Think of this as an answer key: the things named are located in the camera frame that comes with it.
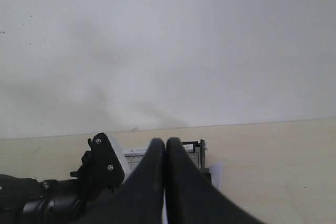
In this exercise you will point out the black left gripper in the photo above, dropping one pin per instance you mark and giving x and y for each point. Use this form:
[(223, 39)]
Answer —
[(90, 185)]

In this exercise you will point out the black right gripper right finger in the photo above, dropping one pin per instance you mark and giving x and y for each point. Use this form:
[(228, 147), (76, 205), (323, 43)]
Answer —
[(191, 197)]

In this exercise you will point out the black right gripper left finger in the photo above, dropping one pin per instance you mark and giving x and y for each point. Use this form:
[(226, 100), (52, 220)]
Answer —
[(140, 198)]

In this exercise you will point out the black cutter blade arm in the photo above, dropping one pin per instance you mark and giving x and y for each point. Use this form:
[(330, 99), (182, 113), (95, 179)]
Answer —
[(205, 171)]

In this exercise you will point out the white paper sheet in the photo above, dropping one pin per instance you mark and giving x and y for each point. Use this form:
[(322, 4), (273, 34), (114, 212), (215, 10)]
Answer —
[(215, 171)]

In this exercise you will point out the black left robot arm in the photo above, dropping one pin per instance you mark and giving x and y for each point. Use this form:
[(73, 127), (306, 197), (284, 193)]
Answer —
[(26, 200)]

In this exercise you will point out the grey paper cutter base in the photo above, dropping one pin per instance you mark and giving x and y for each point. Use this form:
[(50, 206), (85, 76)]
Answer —
[(134, 155)]

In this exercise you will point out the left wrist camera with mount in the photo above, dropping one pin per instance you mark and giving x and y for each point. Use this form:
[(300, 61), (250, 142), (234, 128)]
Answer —
[(109, 160)]

